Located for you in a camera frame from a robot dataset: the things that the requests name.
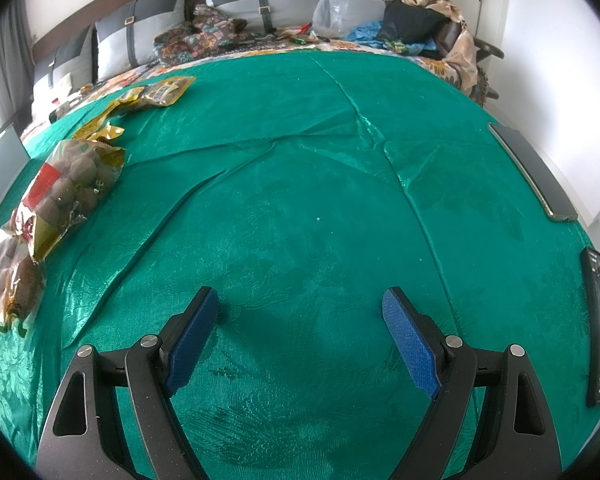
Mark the clear packet of brown snack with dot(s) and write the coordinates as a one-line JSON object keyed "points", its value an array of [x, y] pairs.
{"points": [[15, 280]]}

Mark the grey storage box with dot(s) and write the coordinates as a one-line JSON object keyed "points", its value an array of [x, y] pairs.
{"points": [[0, 175]]}

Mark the beige packet with yellow edges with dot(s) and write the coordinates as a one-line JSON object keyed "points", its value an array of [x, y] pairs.
{"points": [[167, 91]]}

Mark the dark floral folded quilt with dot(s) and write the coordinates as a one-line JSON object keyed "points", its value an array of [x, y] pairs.
{"points": [[200, 35]]}

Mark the red gold packet brown balls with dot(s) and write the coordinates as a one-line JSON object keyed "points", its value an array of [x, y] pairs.
{"points": [[75, 180]]}

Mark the grey curtain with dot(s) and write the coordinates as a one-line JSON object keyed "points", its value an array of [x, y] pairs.
{"points": [[5, 60]]}

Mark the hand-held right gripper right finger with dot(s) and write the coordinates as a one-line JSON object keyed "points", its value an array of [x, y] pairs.
{"points": [[412, 340]]}

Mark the dark chair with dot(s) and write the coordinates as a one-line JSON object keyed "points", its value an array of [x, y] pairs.
{"points": [[485, 50]]}

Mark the green satin cloth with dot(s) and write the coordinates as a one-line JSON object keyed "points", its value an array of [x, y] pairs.
{"points": [[305, 185]]}

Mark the black bag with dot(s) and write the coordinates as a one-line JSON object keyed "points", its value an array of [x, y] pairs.
{"points": [[410, 25]]}

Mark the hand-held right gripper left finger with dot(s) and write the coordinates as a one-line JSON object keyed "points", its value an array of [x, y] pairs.
{"points": [[195, 340]]}

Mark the grey phone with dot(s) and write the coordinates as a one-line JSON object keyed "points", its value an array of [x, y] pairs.
{"points": [[532, 172]]}

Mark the plain yellow snack packet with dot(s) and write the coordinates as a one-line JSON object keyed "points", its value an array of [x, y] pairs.
{"points": [[97, 132]]}

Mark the clear plastic bag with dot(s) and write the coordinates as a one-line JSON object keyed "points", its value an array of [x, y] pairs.
{"points": [[332, 10]]}

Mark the blue cloth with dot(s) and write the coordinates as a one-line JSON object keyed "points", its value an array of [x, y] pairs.
{"points": [[367, 34]]}

